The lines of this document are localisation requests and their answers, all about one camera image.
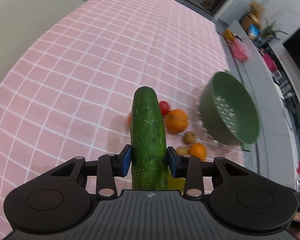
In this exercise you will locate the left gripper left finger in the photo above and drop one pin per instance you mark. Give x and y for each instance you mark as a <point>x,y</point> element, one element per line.
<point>110,166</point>

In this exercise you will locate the large orange mandarin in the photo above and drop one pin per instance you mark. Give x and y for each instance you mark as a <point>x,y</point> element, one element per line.
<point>129,120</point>

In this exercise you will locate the pink checkered tablecloth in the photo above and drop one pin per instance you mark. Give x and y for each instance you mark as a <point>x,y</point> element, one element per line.
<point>71,92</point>

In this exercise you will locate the green potted plant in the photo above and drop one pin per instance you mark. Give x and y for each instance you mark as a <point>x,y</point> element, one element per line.
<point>272,30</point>

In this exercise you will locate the beige sofa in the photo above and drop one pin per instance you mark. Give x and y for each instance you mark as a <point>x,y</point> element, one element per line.
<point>23,21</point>

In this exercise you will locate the blue snack bag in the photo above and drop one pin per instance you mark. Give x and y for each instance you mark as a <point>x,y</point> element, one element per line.
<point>253,32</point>

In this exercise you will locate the golden round vase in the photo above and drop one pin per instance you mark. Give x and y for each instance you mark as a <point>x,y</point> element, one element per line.
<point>250,19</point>

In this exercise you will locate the orange box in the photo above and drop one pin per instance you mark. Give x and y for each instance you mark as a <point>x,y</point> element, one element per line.
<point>228,35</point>

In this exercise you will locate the small orange mandarin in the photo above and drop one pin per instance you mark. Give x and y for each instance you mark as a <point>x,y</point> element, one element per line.
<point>198,150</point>

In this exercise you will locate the red cherry tomato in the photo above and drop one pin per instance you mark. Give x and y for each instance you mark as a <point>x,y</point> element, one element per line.
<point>164,108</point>

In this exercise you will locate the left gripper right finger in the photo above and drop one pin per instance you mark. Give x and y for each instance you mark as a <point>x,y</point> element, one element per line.
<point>189,168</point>

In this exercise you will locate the magenta storage box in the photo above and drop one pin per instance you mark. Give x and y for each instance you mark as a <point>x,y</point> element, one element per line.
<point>270,63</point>

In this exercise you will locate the brown longan near bowl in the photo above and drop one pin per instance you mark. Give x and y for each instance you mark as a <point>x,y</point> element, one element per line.
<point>189,138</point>

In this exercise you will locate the green cucumber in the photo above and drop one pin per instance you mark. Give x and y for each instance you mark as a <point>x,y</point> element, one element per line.
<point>148,142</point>

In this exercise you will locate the green colander bowl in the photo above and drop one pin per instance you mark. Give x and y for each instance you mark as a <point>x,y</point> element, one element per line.
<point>228,112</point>

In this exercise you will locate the brown longan by mandarin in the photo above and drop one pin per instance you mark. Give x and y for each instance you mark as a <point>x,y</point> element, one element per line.
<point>182,151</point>

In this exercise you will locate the pink storage box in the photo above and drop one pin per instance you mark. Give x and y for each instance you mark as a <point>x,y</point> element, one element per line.
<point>239,50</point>

